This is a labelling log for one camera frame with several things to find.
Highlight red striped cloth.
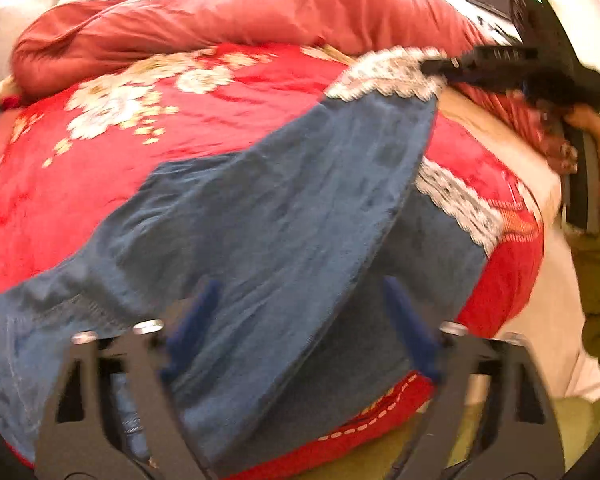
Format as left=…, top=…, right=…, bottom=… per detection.
left=450, top=82, right=579, bottom=174

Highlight blue denim pants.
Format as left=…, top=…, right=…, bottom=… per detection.
left=0, top=46, right=506, bottom=479

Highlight pink red quilt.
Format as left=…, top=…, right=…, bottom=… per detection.
left=10, top=0, right=497, bottom=107

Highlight red floral blanket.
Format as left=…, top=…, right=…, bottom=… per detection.
left=0, top=42, right=546, bottom=480

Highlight white bed sheet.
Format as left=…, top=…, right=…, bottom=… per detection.
left=439, top=89, right=600, bottom=402

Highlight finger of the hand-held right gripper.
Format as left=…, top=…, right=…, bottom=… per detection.
left=422, top=59, right=528, bottom=96
left=455, top=45, right=539, bottom=70

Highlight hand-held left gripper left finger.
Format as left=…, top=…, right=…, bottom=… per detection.
left=34, top=279, right=224, bottom=480

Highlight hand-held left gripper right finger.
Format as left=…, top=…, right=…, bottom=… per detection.
left=382, top=275, right=566, bottom=480

